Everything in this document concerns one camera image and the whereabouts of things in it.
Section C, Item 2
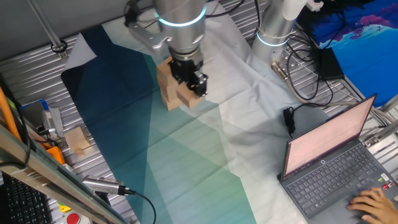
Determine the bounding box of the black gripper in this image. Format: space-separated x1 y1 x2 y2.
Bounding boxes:
167 55 209 100

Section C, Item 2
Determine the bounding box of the silver bar camera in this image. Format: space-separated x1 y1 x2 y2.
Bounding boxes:
81 174 127 197

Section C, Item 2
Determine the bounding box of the orange pole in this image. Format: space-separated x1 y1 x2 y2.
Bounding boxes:
0 86 22 142

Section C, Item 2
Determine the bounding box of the grey laptop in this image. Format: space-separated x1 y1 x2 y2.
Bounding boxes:
277 93 398 224

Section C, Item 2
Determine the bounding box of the person bare hand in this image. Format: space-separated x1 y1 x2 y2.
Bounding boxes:
346 187 398 224

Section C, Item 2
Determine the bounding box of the black power brick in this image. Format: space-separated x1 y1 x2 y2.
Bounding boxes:
317 47 345 82

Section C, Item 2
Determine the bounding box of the black keyboard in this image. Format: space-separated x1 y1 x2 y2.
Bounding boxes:
0 172 53 224

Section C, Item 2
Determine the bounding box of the orange box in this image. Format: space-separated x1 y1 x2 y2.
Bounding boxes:
45 146 67 166

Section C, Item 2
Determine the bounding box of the thin metal pole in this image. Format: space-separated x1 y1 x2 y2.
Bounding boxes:
27 0 68 60

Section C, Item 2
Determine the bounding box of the light wooden cube block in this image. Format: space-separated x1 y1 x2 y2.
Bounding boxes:
155 56 177 85
175 81 203 110
63 126 91 158
157 74 180 91
159 84 180 102
160 95 183 111

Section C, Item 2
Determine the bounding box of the black camera lead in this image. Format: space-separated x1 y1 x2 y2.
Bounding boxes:
124 188 157 224

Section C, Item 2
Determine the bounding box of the white camera bracket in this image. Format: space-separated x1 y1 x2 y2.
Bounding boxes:
127 21 174 55

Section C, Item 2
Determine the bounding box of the aluminium profile rail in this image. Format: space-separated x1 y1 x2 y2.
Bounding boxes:
362 95 398 149

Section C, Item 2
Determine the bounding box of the blue painted poster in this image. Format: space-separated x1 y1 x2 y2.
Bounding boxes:
298 0 398 108

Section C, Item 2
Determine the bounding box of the blue and silver device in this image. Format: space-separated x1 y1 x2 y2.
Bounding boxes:
19 98 65 142

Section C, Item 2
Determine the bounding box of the black bundled cable connector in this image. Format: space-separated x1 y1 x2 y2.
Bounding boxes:
282 106 297 138

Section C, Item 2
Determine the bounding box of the blue green white tablecloth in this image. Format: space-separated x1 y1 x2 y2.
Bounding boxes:
60 7 332 224

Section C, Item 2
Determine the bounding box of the grey box red button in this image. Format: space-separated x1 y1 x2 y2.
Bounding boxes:
65 212 82 224

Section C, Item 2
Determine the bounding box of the grey cable conduit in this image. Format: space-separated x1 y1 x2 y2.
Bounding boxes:
270 60 379 110

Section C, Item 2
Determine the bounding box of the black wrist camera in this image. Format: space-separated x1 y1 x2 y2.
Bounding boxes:
123 0 143 28

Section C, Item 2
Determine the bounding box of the black base cable bundle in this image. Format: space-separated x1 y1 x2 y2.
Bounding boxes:
284 29 336 108

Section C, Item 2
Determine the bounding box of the metal frame beam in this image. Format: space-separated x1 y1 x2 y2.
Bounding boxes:
0 124 128 224

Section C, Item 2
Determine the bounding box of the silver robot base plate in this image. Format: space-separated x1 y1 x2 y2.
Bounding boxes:
269 46 315 83

